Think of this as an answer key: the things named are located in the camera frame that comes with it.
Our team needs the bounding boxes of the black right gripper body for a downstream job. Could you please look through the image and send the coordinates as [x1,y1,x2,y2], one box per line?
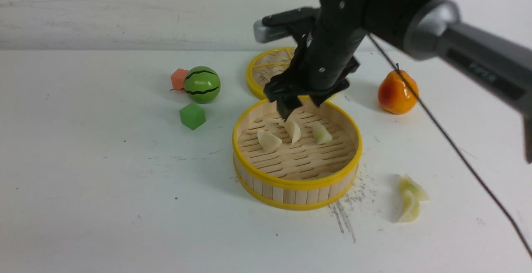
[264,0,360,101]

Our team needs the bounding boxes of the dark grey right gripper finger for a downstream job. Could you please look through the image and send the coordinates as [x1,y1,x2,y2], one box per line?
[312,93,333,108]
[277,96,302,121]

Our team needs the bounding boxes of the cream dumpling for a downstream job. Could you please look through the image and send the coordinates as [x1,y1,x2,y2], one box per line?
[256,129,283,152]

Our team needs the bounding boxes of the pale green white dumpling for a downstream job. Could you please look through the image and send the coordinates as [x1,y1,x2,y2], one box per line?
[398,175,430,202]

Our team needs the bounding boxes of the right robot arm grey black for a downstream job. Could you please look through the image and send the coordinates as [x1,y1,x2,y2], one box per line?
[254,0,532,162]

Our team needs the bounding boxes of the woven bamboo steamer lid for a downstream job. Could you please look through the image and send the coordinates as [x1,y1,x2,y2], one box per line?
[245,47,295,100]

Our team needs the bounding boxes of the bamboo steamer tray yellow rims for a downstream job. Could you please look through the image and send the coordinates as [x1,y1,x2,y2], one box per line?
[232,97,363,211]

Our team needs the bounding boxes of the orange toy pear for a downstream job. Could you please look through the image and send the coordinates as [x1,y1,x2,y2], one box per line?
[377,70,419,115]

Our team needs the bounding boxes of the green toy watermelon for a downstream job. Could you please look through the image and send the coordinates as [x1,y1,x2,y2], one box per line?
[184,66,221,104]

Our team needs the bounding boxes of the green toy cube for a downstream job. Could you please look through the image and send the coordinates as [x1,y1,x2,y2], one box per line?
[179,103,207,130]

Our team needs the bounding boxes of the orange toy cube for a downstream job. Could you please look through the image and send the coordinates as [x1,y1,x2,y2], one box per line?
[170,68,189,91]

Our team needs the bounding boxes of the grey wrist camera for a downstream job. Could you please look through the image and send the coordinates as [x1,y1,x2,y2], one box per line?
[253,7,320,44]

